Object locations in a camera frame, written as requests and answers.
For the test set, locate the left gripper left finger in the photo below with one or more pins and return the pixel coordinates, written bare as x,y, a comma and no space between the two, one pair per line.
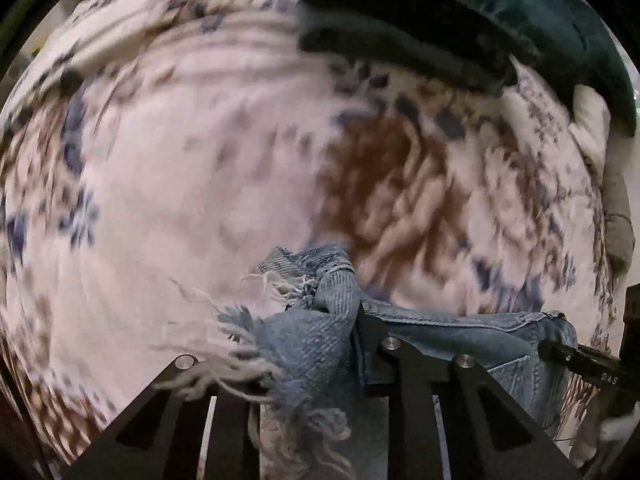
160,436

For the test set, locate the dark teal pillow front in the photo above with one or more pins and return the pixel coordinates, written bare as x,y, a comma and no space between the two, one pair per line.
567,44

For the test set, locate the folded dark jeans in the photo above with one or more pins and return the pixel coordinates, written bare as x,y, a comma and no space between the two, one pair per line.
445,39

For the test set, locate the light blue denim shorts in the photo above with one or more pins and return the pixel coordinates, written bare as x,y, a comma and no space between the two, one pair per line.
286,348

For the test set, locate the grey folded garment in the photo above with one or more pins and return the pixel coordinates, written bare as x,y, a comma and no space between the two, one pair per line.
618,229

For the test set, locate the floral quilt bedspread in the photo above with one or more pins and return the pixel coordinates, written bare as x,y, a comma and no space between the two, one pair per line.
155,151

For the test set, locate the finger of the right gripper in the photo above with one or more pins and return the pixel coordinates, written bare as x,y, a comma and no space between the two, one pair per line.
595,367

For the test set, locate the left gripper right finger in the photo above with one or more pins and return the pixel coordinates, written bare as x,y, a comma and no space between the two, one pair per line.
449,419

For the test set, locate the white folded garment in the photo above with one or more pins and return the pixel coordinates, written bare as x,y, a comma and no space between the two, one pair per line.
590,126

